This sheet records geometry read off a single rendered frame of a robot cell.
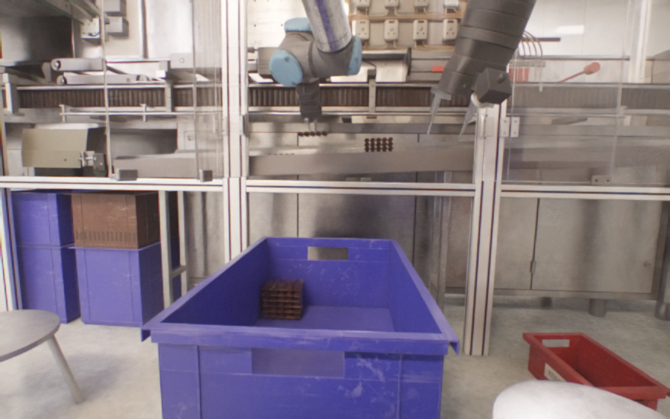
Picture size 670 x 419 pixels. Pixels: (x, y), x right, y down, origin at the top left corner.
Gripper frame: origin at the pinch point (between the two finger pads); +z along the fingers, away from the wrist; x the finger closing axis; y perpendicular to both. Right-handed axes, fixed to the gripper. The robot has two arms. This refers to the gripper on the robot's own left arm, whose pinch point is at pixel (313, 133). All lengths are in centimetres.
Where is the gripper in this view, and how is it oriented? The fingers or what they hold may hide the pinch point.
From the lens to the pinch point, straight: 123.1
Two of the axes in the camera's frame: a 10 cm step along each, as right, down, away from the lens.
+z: 0.5, 6.2, 7.8
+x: -10.0, 0.2, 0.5
